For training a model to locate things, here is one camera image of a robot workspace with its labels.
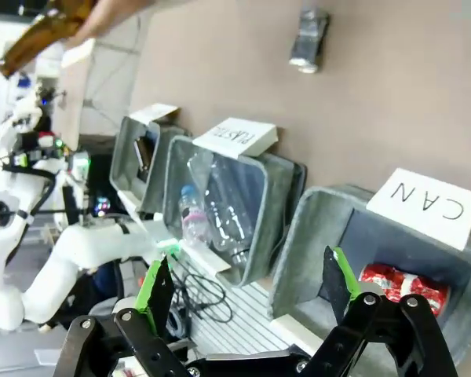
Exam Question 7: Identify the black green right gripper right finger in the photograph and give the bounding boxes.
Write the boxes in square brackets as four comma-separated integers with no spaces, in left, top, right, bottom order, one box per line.
[309,246,460,377]

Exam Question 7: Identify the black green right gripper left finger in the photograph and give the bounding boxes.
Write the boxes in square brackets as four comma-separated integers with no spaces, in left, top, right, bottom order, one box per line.
[57,254,189,377]

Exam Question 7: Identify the clear bottle with pink label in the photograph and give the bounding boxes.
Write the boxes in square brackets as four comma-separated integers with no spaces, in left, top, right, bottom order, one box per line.
[177,184,212,249]

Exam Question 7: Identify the clear bottle with black mark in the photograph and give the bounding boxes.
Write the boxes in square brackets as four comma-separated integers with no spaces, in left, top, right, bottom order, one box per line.
[186,151,257,269]

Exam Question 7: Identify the crushed red can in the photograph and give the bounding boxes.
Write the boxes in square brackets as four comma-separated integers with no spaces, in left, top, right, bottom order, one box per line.
[358,262,451,316]

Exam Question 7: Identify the grey felt basket for cans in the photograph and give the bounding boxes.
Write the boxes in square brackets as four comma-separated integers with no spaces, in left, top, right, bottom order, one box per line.
[268,185,471,367]

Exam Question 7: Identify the grey felt basket for plastic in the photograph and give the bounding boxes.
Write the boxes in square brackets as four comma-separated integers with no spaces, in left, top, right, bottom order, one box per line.
[162,134,309,288]

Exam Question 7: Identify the white sign reading CAN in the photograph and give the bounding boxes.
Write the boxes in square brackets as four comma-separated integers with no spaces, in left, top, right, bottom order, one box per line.
[365,167,471,252]

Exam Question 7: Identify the grey felt basket for glass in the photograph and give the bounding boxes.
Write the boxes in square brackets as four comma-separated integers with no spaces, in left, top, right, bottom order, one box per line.
[108,115,194,216]

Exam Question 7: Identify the brown bottle inside glass basket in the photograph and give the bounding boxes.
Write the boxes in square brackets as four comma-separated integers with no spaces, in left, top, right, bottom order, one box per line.
[134,134,153,176]

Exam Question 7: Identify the white sign on glass basket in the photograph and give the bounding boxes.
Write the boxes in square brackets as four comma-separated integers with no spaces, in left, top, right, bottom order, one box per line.
[127,102,181,127]

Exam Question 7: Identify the crushed grey aluminium can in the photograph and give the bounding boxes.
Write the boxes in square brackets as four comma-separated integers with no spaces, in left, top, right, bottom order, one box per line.
[288,6,331,75]

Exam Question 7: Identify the person's bare hand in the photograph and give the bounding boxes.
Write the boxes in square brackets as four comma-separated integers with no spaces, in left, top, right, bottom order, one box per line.
[64,0,162,49]

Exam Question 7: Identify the white sign reading PLASTIC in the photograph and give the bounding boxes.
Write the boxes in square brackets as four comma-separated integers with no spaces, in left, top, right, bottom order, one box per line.
[192,116,279,159]

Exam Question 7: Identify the white upright panel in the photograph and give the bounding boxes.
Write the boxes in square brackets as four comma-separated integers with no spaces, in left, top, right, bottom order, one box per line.
[58,38,98,151]

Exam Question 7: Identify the black cable bundle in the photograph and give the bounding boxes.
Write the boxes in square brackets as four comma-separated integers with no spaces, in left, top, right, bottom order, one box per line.
[171,269,234,324]

